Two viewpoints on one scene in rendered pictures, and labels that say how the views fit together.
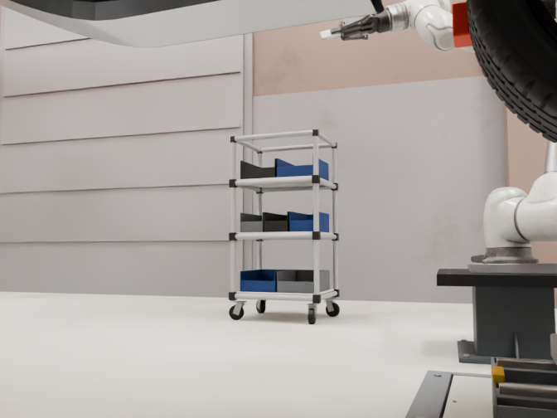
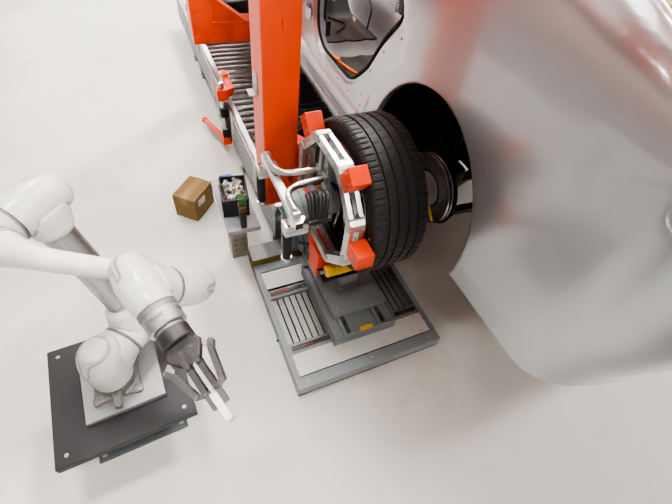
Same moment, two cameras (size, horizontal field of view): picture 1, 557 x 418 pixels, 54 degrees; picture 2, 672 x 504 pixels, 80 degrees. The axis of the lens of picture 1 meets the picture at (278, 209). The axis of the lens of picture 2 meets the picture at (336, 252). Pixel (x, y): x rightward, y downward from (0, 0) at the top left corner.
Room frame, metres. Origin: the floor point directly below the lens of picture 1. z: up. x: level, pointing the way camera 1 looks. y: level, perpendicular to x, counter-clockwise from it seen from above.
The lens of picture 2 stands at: (1.92, 0.13, 1.99)
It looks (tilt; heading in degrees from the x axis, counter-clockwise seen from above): 49 degrees down; 218
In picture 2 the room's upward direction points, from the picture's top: 10 degrees clockwise
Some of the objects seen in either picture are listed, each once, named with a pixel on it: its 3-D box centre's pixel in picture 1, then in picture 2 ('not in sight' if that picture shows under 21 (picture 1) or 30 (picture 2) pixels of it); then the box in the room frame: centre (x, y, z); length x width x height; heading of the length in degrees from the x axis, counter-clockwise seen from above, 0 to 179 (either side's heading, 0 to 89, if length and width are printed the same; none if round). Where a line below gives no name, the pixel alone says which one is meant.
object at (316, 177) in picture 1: (285, 227); not in sight; (3.03, -0.04, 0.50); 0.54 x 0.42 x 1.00; 69
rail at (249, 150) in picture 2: not in sight; (230, 110); (0.42, -2.32, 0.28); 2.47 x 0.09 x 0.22; 69
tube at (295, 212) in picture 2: not in sight; (311, 187); (1.14, -0.66, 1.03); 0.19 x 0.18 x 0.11; 159
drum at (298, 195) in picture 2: not in sight; (311, 203); (1.06, -0.73, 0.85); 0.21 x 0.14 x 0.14; 159
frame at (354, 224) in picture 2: not in sight; (327, 200); (0.99, -0.71, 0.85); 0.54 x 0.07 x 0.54; 69
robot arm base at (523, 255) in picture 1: (502, 255); (115, 380); (1.99, -0.82, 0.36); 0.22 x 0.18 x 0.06; 70
